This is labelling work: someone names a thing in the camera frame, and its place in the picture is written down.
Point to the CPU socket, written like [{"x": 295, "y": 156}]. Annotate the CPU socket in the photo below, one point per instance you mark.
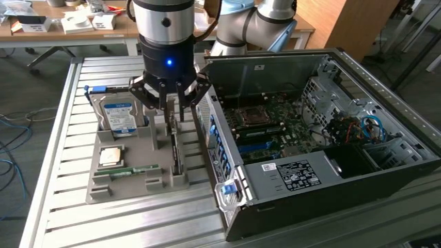
[{"x": 253, "y": 115}]

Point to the CPU chip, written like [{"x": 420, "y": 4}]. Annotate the CPU chip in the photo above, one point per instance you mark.
[{"x": 110, "y": 156}]

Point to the installed RAM stick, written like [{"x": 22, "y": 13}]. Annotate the installed RAM stick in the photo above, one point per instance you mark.
[{"x": 259, "y": 131}]

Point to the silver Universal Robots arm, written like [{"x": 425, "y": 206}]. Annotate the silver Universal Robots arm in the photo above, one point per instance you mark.
[{"x": 162, "y": 23}]

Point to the white box with black lid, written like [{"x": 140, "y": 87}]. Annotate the white box with black lid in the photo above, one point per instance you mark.
[{"x": 35, "y": 24}]

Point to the white tape roll box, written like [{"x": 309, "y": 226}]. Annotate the white tape roll box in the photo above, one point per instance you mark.
[{"x": 78, "y": 23}]

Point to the black Nvidia graphics card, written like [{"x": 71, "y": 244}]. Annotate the black Nvidia graphics card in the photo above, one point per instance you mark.
[{"x": 176, "y": 152}]

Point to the grey cup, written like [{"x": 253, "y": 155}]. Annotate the grey cup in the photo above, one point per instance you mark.
[{"x": 56, "y": 3}]

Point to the grey power supply unit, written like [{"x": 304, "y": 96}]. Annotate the grey power supply unit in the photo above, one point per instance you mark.
[{"x": 272, "y": 178}]

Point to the metal disk bay cage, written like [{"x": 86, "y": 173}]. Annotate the metal disk bay cage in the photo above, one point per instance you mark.
[{"x": 321, "y": 100}]

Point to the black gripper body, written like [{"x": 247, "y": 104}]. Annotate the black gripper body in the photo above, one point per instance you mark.
[{"x": 168, "y": 55}]

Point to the wooden cabinet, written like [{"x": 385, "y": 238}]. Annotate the wooden cabinet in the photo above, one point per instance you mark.
[{"x": 344, "y": 23}]

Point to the green RAM stick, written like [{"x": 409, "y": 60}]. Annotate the green RAM stick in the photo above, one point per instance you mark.
[{"x": 131, "y": 171}]

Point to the hard disk in blue caddy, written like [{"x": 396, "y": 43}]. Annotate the hard disk in blue caddy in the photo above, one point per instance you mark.
[{"x": 119, "y": 116}]

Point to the small white carton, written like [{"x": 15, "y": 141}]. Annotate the small white carton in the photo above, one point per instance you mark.
[{"x": 103, "y": 22}]

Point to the blue case latch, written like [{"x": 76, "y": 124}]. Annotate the blue case latch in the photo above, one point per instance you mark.
[{"x": 229, "y": 188}]

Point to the black open PC case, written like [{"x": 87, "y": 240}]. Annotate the black open PC case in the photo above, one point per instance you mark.
[{"x": 309, "y": 206}]

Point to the wooden desk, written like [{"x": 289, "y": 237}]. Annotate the wooden desk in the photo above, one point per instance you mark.
[{"x": 51, "y": 36}]

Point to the grey parts rack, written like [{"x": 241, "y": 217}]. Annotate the grey parts rack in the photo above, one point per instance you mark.
[{"x": 138, "y": 186}]

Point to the blue expansion slot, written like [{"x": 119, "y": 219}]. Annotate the blue expansion slot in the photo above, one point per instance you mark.
[{"x": 253, "y": 147}]

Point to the green motherboard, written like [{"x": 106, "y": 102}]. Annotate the green motherboard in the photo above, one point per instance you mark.
[{"x": 296, "y": 137}]

